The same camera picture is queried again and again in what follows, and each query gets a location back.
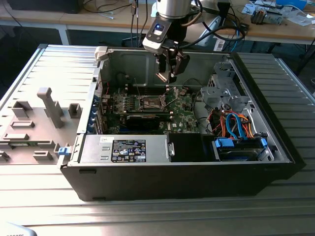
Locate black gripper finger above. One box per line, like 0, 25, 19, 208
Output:
155, 50, 171, 80
169, 50, 191, 84

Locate silver CPU plate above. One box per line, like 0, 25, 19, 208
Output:
156, 72, 170, 83

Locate thin wire locking lever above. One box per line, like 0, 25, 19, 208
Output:
164, 94, 179, 112
134, 77, 142, 99

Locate black RAM slot bank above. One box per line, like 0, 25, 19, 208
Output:
109, 108, 173, 116
125, 83, 170, 96

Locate CPU socket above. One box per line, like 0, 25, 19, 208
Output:
139, 94, 167, 111

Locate metal disk bay cage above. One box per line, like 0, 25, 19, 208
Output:
199, 61, 254, 111

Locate green motherboard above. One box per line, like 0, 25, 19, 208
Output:
108, 86, 201, 135

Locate black graphics card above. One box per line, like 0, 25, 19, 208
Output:
125, 113, 160, 131

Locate dark finned heat sink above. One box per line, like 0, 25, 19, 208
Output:
251, 7, 268, 25

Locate black fan shroud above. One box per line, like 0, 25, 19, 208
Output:
168, 133, 217, 163

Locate cluttered wooden desk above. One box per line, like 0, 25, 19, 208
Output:
214, 0, 315, 45

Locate grey metal device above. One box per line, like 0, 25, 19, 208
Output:
267, 9, 284, 25

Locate long wooden desk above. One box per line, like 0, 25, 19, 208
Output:
0, 0, 155, 46

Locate hard disk in blue carrier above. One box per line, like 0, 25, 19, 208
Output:
212, 136, 268, 162

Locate silver power supply with label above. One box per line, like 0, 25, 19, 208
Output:
78, 134, 177, 164

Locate blue box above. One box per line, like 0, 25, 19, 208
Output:
275, 0, 308, 9

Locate black open PC case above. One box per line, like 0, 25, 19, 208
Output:
60, 44, 306, 202

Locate white papers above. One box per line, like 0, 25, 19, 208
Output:
286, 9, 315, 27

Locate black monitor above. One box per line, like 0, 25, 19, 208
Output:
7, 0, 81, 14

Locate grey parts rack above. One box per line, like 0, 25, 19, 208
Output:
0, 87, 83, 165

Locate green RAM stick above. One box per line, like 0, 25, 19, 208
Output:
9, 141, 32, 148

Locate pale grey rounded device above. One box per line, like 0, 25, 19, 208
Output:
0, 222, 37, 236

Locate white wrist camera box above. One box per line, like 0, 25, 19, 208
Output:
142, 22, 172, 53

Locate black camera cable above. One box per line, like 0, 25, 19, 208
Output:
176, 0, 247, 49

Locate blue hanging cable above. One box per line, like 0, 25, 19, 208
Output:
231, 19, 243, 52

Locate beige case handle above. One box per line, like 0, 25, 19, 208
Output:
94, 46, 109, 62

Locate blue flat data wire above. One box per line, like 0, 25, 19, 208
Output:
225, 112, 247, 141

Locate orange power wires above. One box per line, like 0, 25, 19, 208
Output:
216, 110, 256, 140

